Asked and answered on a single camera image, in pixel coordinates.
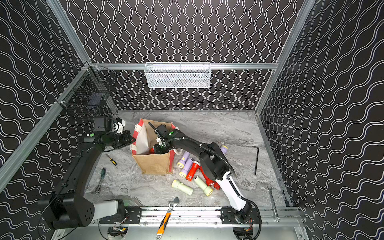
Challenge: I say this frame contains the red jute Christmas tote bag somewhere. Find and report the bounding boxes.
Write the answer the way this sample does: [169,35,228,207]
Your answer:
[130,119,176,176]

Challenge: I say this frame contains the purple flashlight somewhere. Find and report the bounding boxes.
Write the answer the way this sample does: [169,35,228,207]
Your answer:
[179,158,194,178]
[177,151,190,169]
[221,145,228,155]

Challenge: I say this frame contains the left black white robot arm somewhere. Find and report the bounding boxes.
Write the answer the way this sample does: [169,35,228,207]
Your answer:
[38,117,135,230]

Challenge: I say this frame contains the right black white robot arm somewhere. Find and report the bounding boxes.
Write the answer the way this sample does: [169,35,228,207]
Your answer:
[149,122,262,225]

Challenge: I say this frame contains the small yellow black screwdriver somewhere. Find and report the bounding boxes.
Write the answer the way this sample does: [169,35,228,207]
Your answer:
[106,154,118,166]

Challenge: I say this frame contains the purple flashlight beside red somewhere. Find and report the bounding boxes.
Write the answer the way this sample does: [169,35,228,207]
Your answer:
[179,158,194,178]

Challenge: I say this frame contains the green flashlight left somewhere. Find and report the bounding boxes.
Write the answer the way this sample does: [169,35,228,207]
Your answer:
[172,180,194,196]

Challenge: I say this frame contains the green flashlight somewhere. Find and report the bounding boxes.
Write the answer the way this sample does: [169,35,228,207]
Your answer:
[172,180,194,196]
[193,176,213,197]

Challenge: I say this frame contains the red flashlight lower middle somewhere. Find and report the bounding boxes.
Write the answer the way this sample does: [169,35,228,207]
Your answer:
[200,167,215,187]

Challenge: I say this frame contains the green flashlight right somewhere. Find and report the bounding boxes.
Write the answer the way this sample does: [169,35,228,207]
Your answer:
[193,176,213,197]

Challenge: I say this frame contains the red flashlight lower right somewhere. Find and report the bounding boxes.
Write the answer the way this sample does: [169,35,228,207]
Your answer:
[214,182,220,190]

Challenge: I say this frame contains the black hex key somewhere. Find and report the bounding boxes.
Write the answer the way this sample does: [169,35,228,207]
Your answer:
[252,146,260,175]

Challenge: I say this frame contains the silver combination wrench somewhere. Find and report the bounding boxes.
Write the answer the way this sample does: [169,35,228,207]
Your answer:
[267,185,281,223]

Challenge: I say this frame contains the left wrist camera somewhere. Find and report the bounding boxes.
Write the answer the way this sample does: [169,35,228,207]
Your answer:
[114,118,126,134]

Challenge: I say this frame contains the red flashlight white ring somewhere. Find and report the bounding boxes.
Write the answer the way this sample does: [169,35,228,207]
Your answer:
[185,160,201,182]

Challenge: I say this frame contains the black wire mesh basket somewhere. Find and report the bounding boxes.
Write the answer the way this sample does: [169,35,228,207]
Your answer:
[56,66,118,120]

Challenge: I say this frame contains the white wire mesh basket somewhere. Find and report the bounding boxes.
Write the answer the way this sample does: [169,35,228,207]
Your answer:
[144,62,212,89]

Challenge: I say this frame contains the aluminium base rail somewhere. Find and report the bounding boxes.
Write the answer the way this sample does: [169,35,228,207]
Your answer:
[99,207,302,228]

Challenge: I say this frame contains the orange handled adjustable wrench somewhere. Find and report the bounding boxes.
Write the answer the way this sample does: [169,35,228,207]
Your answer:
[156,197,180,240]

